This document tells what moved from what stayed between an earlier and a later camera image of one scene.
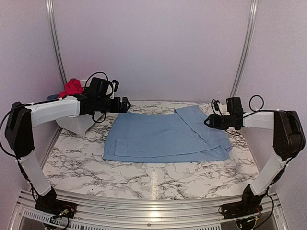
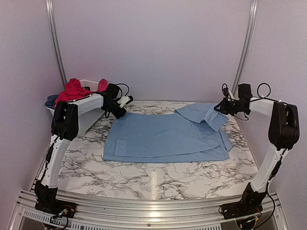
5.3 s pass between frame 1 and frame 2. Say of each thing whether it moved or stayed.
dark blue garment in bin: stayed
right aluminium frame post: stayed
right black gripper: moved
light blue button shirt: stayed
